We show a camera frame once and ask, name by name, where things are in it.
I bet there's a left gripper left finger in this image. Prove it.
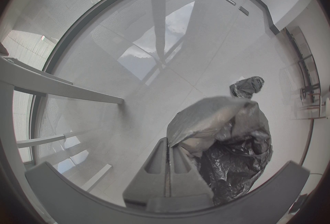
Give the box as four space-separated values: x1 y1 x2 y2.
123 137 171 206

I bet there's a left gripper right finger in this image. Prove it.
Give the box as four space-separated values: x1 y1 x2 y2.
169 145 215 206

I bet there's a black plastic bag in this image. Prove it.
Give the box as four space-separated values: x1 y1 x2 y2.
166 96 273 206

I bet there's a crumpled black plastic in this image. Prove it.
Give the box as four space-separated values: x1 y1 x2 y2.
229 76 265 99

